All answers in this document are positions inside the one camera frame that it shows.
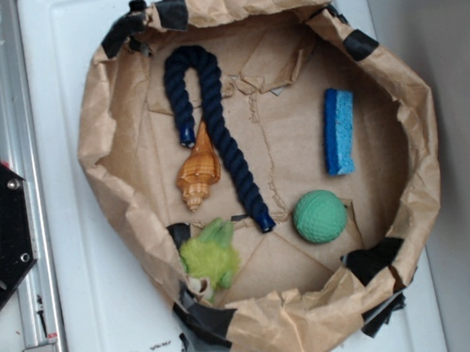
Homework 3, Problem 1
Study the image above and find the green textured rubber ball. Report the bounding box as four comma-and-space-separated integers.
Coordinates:
293, 189, 348, 244

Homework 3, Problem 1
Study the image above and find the orange spiral seashell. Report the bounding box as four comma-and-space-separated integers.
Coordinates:
176, 119, 222, 212

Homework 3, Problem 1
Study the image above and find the brown paper taped bin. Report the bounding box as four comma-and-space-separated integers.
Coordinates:
78, 0, 440, 352

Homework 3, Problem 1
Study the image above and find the green fuzzy plush toy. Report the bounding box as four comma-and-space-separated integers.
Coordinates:
179, 218, 240, 302

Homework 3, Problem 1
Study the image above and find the blue sponge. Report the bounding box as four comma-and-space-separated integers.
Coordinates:
323, 89, 355, 176

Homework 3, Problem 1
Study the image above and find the dark blue twisted rope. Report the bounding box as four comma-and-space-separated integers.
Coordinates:
160, 38, 277, 243

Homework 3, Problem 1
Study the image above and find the aluminium extrusion rail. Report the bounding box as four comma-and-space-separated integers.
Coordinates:
0, 0, 68, 352

